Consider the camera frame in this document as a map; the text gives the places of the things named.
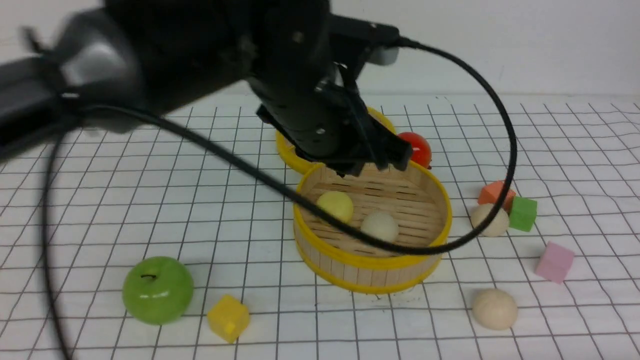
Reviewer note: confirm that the red tomato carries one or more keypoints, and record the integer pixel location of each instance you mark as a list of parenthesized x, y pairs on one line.
[(422, 153)]

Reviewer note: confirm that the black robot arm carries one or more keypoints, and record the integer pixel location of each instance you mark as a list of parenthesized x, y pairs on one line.
[(147, 55)]

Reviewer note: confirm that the green cube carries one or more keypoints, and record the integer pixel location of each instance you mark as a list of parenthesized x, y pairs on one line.
[(523, 213)]

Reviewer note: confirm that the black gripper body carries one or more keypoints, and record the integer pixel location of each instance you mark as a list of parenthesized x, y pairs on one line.
[(311, 100)]

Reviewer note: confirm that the orange cube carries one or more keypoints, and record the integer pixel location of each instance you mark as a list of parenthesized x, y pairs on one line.
[(489, 195)]

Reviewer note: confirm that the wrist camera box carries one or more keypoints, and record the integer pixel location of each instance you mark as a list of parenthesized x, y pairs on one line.
[(354, 42)]

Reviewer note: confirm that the green apple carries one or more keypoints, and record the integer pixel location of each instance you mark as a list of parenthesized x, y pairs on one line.
[(158, 290)]

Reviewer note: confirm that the woven bamboo steamer lid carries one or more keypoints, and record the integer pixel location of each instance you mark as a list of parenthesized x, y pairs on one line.
[(286, 150)]

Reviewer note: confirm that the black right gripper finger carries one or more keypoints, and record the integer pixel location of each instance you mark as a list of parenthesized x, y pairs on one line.
[(390, 150)]

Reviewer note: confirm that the yellow cube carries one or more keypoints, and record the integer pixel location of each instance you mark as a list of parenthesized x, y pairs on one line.
[(228, 318)]

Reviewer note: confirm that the yellow bun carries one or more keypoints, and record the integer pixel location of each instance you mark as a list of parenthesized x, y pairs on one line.
[(338, 204)]

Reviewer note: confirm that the white grid tablecloth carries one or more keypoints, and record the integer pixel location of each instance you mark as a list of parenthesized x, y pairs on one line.
[(120, 199)]

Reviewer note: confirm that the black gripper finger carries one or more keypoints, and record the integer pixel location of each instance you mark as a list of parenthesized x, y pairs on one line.
[(349, 167)]

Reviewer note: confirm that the bamboo steamer tray yellow rim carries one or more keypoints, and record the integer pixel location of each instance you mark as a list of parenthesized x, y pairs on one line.
[(417, 201)]

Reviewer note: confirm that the cream bun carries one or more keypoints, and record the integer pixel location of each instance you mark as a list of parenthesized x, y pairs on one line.
[(381, 225), (498, 226), (494, 309)]

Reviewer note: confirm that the pink cube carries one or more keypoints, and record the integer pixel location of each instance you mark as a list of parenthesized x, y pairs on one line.
[(555, 263)]

